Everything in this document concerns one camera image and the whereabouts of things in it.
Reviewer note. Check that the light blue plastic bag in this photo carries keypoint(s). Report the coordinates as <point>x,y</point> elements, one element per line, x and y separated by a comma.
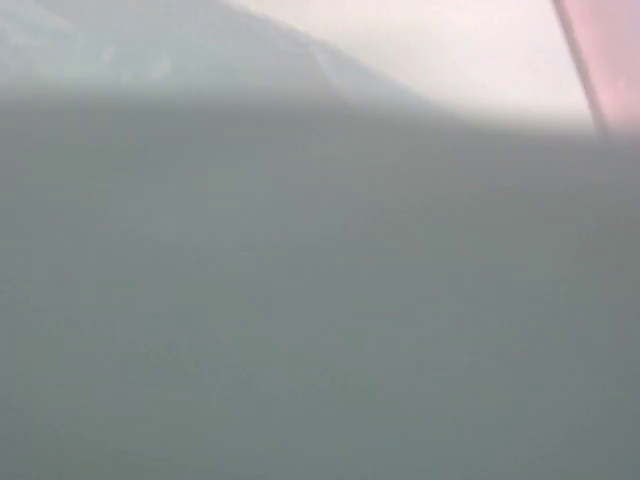
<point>230,251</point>

